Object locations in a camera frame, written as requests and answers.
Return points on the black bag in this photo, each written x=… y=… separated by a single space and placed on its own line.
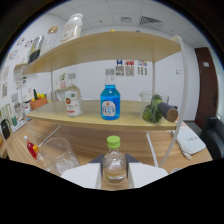
x=5 y=130

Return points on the red wall poster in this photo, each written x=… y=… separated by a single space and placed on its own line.
x=129 y=68

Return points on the clear bottle red label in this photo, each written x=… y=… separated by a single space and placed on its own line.
x=73 y=101

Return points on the blue wall poster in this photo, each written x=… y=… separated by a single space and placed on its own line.
x=119 y=67

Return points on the white folded cloth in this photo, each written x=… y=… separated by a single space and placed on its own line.
x=190 y=141

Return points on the orange storage basket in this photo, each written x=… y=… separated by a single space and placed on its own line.
x=39 y=104

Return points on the white tray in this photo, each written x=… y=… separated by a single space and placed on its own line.
x=18 y=126

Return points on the clear bottle green cap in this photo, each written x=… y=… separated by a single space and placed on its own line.
x=114 y=163

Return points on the multicoloured wall poster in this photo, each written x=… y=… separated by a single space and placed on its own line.
x=142 y=68

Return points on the tall glass jar wooden lid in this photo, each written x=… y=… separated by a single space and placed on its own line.
x=51 y=38

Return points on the clear bottle orange cap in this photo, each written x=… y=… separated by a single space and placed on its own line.
x=37 y=151

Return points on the two-tier wooden shelf rack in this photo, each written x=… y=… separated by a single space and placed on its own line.
x=100 y=113

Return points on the black office chair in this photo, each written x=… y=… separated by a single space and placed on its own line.
x=213 y=140

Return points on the large white bottle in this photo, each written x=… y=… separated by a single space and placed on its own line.
x=72 y=28

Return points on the dark brown door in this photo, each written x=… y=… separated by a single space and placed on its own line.
x=204 y=86

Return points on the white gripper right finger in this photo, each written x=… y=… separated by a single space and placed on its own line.
x=146 y=173

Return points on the clear glass jug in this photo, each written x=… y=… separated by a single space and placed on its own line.
x=146 y=96

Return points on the wooden wall shelf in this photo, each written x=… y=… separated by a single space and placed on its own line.
x=20 y=65

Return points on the black and silver can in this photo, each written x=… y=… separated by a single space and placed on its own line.
x=35 y=50

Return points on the small red liquid bottle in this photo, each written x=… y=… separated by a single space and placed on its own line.
x=31 y=150

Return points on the ceiling air vent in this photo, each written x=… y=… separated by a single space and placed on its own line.
x=150 y=20

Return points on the blue liquid bottle grey cap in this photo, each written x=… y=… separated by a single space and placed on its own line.
x=110 y=103

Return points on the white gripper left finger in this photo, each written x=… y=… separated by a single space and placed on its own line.
x=83 y=175

